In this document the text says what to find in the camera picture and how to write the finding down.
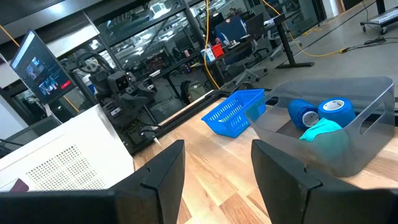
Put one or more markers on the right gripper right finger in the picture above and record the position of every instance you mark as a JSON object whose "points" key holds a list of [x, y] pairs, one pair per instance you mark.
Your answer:
{"points": [[280, 183]]}

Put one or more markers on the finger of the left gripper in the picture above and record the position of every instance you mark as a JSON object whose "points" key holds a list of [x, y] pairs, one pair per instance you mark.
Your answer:
{"points": [[148, 87], [133, 100]]}

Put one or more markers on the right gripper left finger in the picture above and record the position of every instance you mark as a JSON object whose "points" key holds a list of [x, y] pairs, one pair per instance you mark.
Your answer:
{"points": [[164, 180]]}

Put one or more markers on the dark blue bandage roll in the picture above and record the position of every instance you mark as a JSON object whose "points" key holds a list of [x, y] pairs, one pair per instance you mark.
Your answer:
{"points": [[300, 113]]}

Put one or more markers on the purple cloth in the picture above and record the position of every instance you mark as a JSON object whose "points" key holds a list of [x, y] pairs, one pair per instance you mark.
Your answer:
{"points": [[19, 186]]}

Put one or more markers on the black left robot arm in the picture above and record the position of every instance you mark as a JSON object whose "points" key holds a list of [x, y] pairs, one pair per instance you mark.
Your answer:
{"points": [[93, 77]]}

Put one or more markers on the white woven-pattern plastic basket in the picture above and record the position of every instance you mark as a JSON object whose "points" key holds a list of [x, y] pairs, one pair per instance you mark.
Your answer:
{"points": [[71, 143]]}

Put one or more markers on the small blue slotted basket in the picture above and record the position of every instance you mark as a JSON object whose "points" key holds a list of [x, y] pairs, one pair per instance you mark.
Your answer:
{"points": [[231, 115]]}

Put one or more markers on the grey translucent plastic bin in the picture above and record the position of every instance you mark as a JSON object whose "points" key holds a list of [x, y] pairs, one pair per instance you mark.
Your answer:
{"points": [[367, 146]]}

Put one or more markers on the olive backpack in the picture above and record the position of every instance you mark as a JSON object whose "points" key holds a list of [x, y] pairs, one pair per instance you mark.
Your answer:
{"points": [[194, 91]]}

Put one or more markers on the teal bandage roll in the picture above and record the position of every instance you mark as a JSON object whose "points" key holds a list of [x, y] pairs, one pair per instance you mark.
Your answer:
{"points": [[323, 140]]}

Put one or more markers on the white and blue box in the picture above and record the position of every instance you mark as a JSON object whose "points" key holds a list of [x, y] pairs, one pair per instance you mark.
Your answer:
{"points": [[208, 54]]}

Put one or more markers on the red box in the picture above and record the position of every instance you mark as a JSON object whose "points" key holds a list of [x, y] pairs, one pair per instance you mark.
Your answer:
{"points": [[217, 50]]}

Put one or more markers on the black computer monitor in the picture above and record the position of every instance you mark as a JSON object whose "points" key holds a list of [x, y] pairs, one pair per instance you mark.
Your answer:
{"points": [[40, 68]]}

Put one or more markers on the black standing desk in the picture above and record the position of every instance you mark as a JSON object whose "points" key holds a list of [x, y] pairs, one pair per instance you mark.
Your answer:
{"points": [[287, 46]]}

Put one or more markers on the wheeled equipment cart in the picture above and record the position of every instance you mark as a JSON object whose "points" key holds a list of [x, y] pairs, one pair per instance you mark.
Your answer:
{"points": [[381, 20]]}

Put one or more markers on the black aluminium table frame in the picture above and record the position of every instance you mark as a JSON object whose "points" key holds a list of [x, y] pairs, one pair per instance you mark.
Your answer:
{"points": [[174, 124]]}

